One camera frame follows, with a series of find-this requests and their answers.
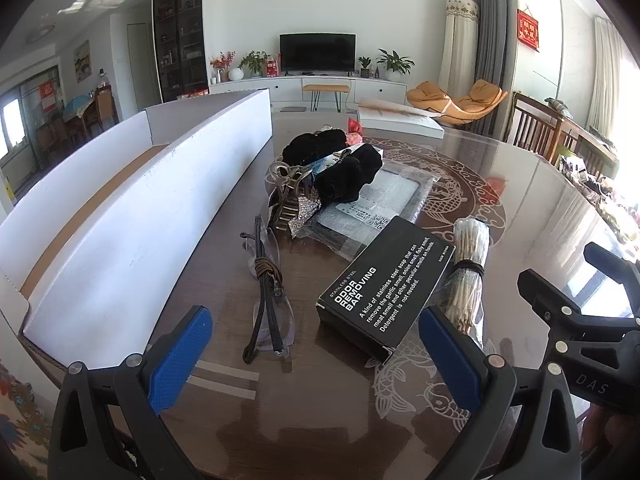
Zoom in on white flat box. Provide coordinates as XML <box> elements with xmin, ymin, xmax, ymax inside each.
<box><xmin>356</xmin><ymin>97</ymin><xmax>446</xmax><ymax>140</ymax></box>

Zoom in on black television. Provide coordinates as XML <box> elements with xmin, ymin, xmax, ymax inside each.
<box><xmin>279</xmin><ymin>33</ymin><xmax>357</xmax><ymax>73</ymax></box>

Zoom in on black glass display cabinet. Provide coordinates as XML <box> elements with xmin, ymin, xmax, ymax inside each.
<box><xmin>152</xmin><ymin>0</ymin><xmax>210</xmax><ymax>103</ymax></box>

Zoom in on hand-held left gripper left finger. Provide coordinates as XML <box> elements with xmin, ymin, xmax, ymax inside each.
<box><xmin>47</xmin><ymin>305</ymin><xmax>216</xmax><ymax>480</ymax></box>

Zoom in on grey curtain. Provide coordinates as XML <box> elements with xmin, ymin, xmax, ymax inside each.
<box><xmin>462</xmin><ymin>0</ymin><xmax>516</xmax><ymax>133</ymax></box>

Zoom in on framed wall painting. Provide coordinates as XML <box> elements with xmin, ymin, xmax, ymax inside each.
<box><xmin>73</xmin><ymin>40</ymin><xmax>92</xmax><ymax>82</ymax></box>

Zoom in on dining table with teal cloth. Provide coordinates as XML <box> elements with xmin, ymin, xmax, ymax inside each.
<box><xmin>60</xmin><ymin>95</ymin><xmax>101</xmax><ymax>136</ymax></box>

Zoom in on person's right hand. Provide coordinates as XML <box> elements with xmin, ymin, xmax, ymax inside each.
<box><xmin>584</xmin><ymin>404</ymin><xmax>639</xmax><ymax>467</ymax></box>

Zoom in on cotton swab bundle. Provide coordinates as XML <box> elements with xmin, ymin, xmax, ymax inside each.
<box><xmin>442</xmin><ymin>218</ymin><xmax>490</xmax><ymax>336</ymax></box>

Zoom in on wooden bench with hairpin legs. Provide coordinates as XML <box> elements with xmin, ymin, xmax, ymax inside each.
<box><xmin>301</xmin><ymin>84</ymin><xmax>351</xmax><ymax>112</ymax></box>

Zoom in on black printed box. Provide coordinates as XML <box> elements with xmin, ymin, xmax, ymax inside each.
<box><xmin>315</xmin><ymin>216</ymin><xmax>457</xmax><ymax>365</ymax></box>

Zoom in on clear glasses with cord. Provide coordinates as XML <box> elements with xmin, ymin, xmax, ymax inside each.
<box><xmin>240</xmin><ymin>215</ymin><xmax>297</xmax><ymax>365</ymax></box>

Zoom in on white curtain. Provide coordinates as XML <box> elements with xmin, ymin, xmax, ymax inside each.
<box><xmin>587</xmin><ymin>16</ymin><xmax>631</xmax><ymax>136</ymax></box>

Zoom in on floral patterned rug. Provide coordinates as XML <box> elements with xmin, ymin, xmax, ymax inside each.
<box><xmin>0</xmin><ymin>357</ymin><xmax>56</xmax><ymax>480</ymax></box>

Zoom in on white television cabinet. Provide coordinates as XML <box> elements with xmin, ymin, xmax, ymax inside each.
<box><xmin>207</xmin><ymin>75</ymin><xmax>408</xmax><ymax>111</ymax></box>

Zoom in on brown slatted wooden chair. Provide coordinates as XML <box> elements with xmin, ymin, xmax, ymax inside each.
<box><xmin>565</xmin><ymin>130</ymin><xmax>621</xmax><ymax>181</ymax></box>
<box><xmin>505</xmin><ymin>91</ymin><xmax>576</xmax><ymax>161</ymax></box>

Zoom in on red wall hanging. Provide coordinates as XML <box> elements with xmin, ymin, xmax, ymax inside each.
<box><xmin>516</xmin><ymin>9</ymin><xmax>542</xmax><ymax>53</ymax></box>

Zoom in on silver glitter bow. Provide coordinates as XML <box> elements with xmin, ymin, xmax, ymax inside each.
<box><xmin>287</xmin><ymin>195</ymin><xmax>325</xmax><ymax>238</ymax></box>

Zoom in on phone case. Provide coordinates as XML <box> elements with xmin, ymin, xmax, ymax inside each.
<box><xmin>300</xmin><ymin>162</ymin><xmax>438</xmax><ymax>263</ymax></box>

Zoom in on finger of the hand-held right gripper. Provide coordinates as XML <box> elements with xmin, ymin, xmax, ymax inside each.
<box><xmin>517</xmin><ymin>269</ymin><xmax>640</xmax><ymax>358</ymax></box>
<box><xmin>585</xmin><ymin>241</ymin><xmax>640</xmax><ymax>287</ymax></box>

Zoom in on wooden dining chair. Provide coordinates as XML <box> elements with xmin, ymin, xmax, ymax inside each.
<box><xmin>95</xmin><ymin>87</ymin><xmax>121</xmax><ymax>128</ymax></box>
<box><xmin>35</xmin><ymin>117</ymin><xmax>71</xmax><ymax>161</ymax></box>

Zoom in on red flower arrangement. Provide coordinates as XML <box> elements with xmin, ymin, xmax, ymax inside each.
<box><xmin>210</xmin><ymin>51</ymin><xmax>237</xmax><ymax>83</ymax></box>

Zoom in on pile of assorted clutter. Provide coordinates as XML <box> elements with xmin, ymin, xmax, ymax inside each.
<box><xmin>557</xmin><ymin>155</ymin><xmax>640</xmax><ymax>246</ymax></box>

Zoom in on white door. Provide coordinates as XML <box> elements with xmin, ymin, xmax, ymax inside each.
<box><xmin>126</xmin><ymin>22</ymin><xmax>161</xmax><ymax>116</ymax></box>

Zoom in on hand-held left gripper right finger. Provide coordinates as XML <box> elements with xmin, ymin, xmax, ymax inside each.
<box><xmin>417</xmin><ymin>305</ymin><xmax>583</xmax><ymax>480</ymax></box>

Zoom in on covered floor air conditioner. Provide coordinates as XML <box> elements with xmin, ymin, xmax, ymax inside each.
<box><xmin>440</xmin><ymin>0</ymin><xmax>483</xmax><ymax>96</ymax></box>

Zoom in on large leafy potted plant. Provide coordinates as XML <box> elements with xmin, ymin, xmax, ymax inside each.
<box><xmin>375</xmin><ymin>49</ymin><xmax>416</xmax><ymax>81</ymax></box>

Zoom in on balcony window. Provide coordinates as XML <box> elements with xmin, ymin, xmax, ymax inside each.
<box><xmin>0</xmin><ymin>97</ymin><xmax>26</xmax><ymax>151</ymax></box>

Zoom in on large white cardboard box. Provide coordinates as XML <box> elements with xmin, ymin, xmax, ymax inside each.
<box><xmin>0</xmin><ymin>89</ymin><xmax>273</xmax><ymax>376</ymax></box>

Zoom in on orange lounge chair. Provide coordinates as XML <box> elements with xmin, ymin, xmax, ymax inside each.
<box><xmin>406</xmin><ymin>79</ymin><xmax>508</xmax><ymax>126</ymax></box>

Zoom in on round ceiling light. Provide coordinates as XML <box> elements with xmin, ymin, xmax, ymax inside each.
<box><xmin>25</xmin><ymin>22</ymin><xmax>57</xmax><ymax>43</ymax></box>

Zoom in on blue and white medicine box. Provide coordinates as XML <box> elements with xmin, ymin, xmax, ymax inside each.
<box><xmin>300</xmin><ymin>147</ymin><xmax>386</xmax><ymax>173</ymax></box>

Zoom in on green potted plant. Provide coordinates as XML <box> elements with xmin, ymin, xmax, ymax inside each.
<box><xmin>239</xmin><ymin>50</ymin><xmax>269</xmax><ymax>78</ymax></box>

